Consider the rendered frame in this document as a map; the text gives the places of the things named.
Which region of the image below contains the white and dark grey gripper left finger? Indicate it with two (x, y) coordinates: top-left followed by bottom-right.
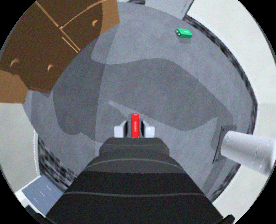
(114, 121), (128, 137)

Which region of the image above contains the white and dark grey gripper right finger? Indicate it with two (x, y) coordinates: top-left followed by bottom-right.
(141, 121), (154, 138)

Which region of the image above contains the tan wooden chest of drawers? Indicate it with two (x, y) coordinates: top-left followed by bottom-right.
(29, 0), (120, 93)

